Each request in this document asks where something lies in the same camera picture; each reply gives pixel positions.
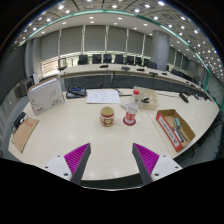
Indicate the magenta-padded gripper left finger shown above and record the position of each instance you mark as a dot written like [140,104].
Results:
[60,165]

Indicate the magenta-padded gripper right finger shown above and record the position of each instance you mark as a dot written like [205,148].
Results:
[163,165]

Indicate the clear red-capped water bottle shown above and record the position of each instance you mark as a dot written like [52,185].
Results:
[131,113]

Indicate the black pens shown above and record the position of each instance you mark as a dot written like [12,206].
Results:
[180,136]

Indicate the open cardboard box red side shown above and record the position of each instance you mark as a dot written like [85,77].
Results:
[166,126]

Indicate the teal eraser block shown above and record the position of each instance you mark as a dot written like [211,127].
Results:
[177,123]

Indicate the brown paper envelope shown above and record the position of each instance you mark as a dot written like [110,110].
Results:
[24,133]

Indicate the small beige open box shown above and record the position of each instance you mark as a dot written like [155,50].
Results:
[150,100]

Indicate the red floral mug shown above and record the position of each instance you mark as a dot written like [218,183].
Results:
[107,117]

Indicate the white cardboard box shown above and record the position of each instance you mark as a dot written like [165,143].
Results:
[45,96]

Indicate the black tabletop device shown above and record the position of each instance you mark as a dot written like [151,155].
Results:
[183,97]

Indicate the white remote control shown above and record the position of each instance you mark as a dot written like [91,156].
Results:
[124,105]

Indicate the black bag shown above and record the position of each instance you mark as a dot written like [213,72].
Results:
[75,92]

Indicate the white paper sheets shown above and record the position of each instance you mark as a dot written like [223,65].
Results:
[102,96]

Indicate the grey old monitor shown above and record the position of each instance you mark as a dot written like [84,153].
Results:
[26,87]

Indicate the long curved conference desk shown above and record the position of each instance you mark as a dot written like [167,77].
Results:
[100,80]

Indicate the row of black chairs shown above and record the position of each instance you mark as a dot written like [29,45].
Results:
[118,59]

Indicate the grey round column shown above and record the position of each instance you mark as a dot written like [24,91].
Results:
[160,50]

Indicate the ceiling lights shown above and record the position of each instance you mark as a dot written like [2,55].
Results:
[114,6]

